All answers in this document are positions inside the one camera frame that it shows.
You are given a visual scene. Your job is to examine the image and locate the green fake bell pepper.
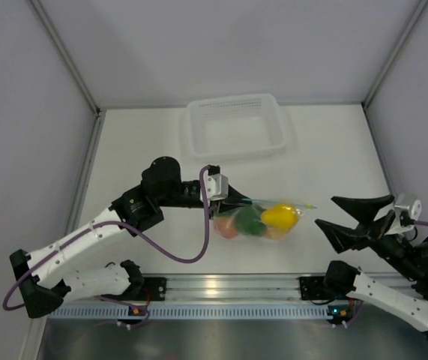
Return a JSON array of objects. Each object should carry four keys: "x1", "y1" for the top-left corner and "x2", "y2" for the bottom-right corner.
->
[{"x1": 234, "y1": 205, "x2": 267, "y2": 236}]

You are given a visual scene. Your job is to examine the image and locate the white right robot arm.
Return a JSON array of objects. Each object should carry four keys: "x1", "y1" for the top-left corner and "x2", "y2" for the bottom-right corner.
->
[{"x1": 315, "y1": 194, "x2": 428, "y2": 340}]

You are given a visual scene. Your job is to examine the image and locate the black base bracket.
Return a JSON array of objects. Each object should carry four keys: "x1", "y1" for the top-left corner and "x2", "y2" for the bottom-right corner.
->
[
  {"x1": 121, "y1": 276, "x2": 167, "y2": 302},
  {"x1": 298, "y1": 276, "x2": 347, "y2": 305}
]

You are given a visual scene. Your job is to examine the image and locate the black left base bracket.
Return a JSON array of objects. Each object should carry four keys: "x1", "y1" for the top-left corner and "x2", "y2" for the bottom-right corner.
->
[{"x1": 121, "y1": 276, "x2": 167, "y2": 302}]

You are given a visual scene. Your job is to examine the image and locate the fake orange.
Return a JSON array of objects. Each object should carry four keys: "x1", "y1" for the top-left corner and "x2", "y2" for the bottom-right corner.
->
[{"x1": 263, "y1": 227, "x2": 288, "y2": 241}]

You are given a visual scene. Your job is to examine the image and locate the fake peach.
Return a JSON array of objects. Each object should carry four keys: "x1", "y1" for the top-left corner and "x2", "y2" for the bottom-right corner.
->
[{"x1": 213, "y1": 217, "x2": 238, "y2": 239}]

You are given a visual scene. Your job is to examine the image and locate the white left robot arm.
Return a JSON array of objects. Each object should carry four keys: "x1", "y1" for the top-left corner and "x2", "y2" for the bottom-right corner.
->
[{"x1": 2, "y1": 156, "x2": 253, "y2": 319}]

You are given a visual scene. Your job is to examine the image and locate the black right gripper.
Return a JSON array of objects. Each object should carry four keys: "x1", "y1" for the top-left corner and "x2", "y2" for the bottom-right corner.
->
[{"x1": 315, "y1": 193, "x2": 424, "y2": 281}]

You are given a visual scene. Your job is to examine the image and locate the slotted white cable duct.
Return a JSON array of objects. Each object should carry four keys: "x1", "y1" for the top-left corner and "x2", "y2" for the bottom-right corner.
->
[{"x1": 48, "y1": 303, "x2": 349, "y2": 320}]

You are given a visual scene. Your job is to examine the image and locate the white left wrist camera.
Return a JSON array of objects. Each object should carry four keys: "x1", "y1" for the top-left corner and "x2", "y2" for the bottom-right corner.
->
[{"x1": 203, "y1": 165, "x2": 229, "y2": 201}]

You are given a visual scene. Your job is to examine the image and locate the white plastic basket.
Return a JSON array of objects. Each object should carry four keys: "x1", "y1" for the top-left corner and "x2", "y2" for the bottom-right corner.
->
[{"x1": 185, "y1": 94, "x2": 287, "y2": 162}]

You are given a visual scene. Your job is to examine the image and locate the aluminium mounting rail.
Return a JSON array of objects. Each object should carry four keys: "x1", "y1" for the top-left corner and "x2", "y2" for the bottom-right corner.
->
[{"x1": 63, "y1": 272, "x2": 417, "y2": 302}]

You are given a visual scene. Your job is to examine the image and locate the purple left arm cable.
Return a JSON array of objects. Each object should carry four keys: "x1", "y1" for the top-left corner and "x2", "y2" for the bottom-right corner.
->
[{"x1": 2, "y1": 166, "x2": 222, "y2": 312}]

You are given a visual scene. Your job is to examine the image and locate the black right base bracket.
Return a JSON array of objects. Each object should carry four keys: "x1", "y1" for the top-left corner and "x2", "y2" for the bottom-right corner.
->
[{"x1": 298, "y1": 276, "x2": 347, "y2": 305}]

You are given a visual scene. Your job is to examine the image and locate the clear zip top bag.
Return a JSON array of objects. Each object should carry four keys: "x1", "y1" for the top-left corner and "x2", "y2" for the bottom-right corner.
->
[{"x1": 211, "y1": 198, "x2": 317, "y2": 241}]

